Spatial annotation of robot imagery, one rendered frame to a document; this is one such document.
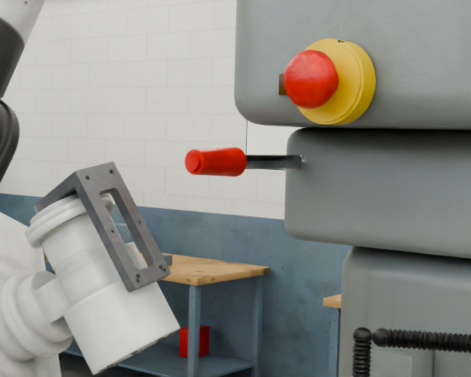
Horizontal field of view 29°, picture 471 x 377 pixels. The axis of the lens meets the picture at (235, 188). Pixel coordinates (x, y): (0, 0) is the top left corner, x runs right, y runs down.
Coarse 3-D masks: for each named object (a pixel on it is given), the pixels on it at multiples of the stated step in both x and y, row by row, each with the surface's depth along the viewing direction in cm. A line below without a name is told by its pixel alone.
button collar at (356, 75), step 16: (320, 48) 64; (336, 48) 63; (352, 48) 62; (336, 64) 63; (352, 64) 62; (368, 64) 63; (352, 80) 62; (368, 80) 62; (336, 96) 63; (352, 96) 62; (368, 96) 63; (304, 112) 65; (320, 112) 64; (336, 112) 63; (352, 112) 63
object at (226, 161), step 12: (192, 156) 68; (204, 156) 68; (216, 156) 69; (228, 156) 70; (240, 156) 71; (252, 156) 73; (264, 156) 75; (276, 156) 76; (288, 156) 77; (300, 156) 79; (192, 168) 68; (204, 168) 68; (216, 168) 69; (228, 168) 70; (240, 168) 71; (252, 168) 74; (264, 168) 75; (276, 168) 76; (288, 168) 78; (300, 168) 79
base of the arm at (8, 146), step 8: (0, 104) 80; (8, 112) 80; (8, 120) 79; (16, 120) 80; (8, 128) 79; (16, 128) 80; (8, 136) 79; (16, 136) 79; (0, 144) 78; (8, 144) 78; (16, 144) 79; (0, 152) 78; (8, 152) 78; (0, 160) 78; (8, 160) 79; (0, 168) 78; (0, 176) 78
